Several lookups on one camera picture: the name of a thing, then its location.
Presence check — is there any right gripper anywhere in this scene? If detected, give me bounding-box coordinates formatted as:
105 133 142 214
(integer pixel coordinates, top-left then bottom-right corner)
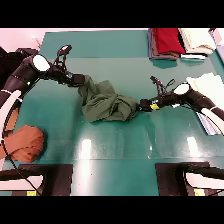
138 97 162 113

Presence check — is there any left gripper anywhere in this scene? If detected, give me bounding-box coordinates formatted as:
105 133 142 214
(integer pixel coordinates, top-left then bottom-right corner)
67 73 86 89

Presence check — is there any green shirt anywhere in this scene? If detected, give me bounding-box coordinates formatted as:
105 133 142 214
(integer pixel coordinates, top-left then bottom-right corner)
77 74 141 124

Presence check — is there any brown garment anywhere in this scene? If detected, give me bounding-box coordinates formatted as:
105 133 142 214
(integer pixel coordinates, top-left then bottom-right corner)
150 33 180 62

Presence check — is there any grey-blue garment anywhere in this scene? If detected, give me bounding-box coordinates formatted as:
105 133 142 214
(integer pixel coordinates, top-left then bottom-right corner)
147 28 155 60

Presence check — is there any lavender garment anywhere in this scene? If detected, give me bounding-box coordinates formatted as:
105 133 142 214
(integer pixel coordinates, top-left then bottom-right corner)
195 111 222 136

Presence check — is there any red garment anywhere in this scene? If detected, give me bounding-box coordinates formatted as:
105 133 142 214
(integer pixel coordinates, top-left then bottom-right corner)
153 28 186 56

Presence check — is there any black garment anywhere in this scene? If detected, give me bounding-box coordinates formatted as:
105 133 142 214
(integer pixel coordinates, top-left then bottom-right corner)
0 46 40 92

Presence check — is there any tan garment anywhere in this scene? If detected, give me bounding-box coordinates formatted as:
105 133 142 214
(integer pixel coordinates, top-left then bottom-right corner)
4 106 21 133

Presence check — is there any orange garment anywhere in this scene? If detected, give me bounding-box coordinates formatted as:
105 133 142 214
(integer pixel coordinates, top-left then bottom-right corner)
0 124 46 164

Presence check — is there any cream garment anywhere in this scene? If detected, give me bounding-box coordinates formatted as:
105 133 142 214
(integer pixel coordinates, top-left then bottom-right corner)
179 28 217 56

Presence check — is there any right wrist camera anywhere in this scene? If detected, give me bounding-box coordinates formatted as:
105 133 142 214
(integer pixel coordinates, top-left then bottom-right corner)
149 75 176 97

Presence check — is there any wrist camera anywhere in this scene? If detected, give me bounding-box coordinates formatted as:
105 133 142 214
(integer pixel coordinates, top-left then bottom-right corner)
149 75 176 97
52 44 73 73

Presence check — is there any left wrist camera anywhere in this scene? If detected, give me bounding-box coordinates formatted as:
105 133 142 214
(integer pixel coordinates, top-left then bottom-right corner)
52 44 73 73

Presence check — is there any black cable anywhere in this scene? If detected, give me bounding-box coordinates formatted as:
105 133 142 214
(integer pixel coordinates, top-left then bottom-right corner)
0 131 44 197

